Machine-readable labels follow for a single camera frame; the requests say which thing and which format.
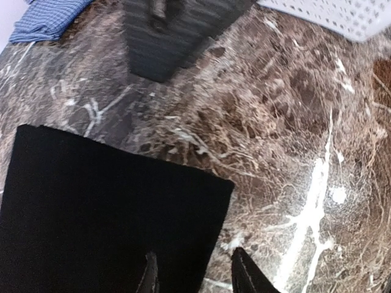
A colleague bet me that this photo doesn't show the white plastic laundry basket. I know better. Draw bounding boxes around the white plastic laundry basket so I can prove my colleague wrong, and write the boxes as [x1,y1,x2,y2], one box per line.
[257,0,390,43]

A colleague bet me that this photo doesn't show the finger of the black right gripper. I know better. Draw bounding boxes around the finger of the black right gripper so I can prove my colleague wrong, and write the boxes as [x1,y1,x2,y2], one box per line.
[123,1,253,82]

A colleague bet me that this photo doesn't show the black garment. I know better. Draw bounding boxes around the black garment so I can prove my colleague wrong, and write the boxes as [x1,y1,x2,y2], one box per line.
[1,125,235,292]

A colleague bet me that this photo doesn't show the blue checkered shirt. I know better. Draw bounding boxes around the blue checkered shirt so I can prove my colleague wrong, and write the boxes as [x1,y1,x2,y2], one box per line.
[9,0,92,43]

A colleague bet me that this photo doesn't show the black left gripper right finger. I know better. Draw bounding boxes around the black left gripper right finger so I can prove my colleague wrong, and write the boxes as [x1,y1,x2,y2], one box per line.
[231,247,279,293]

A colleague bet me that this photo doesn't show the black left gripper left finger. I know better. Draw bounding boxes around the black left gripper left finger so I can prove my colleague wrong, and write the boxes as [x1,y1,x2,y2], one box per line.
[136,251,159,293]

